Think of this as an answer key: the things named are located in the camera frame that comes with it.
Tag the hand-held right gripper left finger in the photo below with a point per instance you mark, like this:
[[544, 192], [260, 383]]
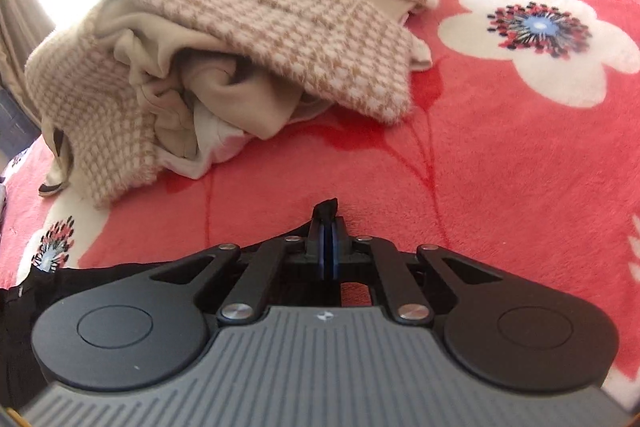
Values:
[[316, 252]]

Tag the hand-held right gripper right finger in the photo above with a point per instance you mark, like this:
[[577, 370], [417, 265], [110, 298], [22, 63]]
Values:
[[336, 252]]

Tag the black t-shirt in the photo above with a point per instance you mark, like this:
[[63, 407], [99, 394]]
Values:
[[15, 332]]

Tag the white garment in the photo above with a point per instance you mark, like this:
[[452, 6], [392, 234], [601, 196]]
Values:
[[210, 152]]

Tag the red floral blanket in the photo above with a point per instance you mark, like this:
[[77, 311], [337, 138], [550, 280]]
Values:
[[500, 147]]

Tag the houndstooth knit sweater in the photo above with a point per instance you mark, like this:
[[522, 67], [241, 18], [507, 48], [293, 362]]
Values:
[[300, 7]]

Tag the beige curtain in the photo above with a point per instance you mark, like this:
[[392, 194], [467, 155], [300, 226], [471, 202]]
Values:
[[20, 32]]

